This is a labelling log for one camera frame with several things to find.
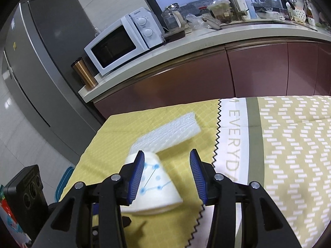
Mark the grey refrigerator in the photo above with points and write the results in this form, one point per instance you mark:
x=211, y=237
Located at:
x=38, y=69

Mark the steel sink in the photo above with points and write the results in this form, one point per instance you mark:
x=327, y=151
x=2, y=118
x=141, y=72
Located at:
x=248, y=23

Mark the steel kitchen faucet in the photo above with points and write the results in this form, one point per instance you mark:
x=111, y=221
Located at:
x=232, y=4

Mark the white kitchen countertop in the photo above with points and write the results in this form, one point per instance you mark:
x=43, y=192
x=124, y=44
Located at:
x=206, y=35

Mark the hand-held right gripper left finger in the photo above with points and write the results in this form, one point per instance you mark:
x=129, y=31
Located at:
x=135, y=180

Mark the dark glass bottle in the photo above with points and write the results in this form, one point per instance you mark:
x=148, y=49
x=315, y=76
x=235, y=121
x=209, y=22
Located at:
x=309, y=13

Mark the small jar red lid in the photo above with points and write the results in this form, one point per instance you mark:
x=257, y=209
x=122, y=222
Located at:
x=203, y=11

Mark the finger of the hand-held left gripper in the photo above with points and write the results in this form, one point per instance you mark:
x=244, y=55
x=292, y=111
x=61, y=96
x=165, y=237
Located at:
x=126, y=222

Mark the white lotion bottle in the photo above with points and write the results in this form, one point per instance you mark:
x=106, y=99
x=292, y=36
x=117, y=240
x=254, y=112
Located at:
x=240, y=2

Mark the maroon base cabinet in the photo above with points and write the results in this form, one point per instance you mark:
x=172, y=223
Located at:
x=258, y=69

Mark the plastic covered food container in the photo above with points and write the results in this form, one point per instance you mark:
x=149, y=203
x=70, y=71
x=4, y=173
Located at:
x=219, y=11

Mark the teal bin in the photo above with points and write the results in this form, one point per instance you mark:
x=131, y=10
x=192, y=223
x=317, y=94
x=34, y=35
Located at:
x=64, y=183

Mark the colourful printed bag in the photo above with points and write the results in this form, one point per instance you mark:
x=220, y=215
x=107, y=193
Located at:
x=10, y=222

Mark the white foam net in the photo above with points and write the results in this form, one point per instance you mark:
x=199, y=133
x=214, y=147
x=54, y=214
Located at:
x=175, y=129

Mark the clear plastic bag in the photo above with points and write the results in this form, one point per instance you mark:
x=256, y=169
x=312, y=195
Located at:
x=196, y=22

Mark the copper travel tumbler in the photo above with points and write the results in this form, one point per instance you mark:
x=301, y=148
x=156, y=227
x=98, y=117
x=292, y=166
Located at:
x=84, y=73

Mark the white dotted utensil holder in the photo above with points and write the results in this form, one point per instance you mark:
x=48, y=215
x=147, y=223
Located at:
x=298, y=14

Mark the white paper cup blue dots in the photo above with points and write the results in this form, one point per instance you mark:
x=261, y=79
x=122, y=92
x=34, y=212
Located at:
x=160, y=193

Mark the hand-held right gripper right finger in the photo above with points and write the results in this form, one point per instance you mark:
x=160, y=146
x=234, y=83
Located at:
x=197, y=175

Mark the small bowl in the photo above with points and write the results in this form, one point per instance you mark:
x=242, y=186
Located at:
x=266, y=13

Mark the blue and white bottle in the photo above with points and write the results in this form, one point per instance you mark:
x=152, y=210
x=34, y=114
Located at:
x=251, y=9

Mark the olive dashed tablecloth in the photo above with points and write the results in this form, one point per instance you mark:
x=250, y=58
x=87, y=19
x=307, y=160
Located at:
x=284, y=160

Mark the yellow checked tablecloth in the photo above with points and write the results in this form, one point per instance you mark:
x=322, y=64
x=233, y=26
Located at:
x=116, y=134

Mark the white microwave oven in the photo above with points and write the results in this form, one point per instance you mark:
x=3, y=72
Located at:
x=113, y=44

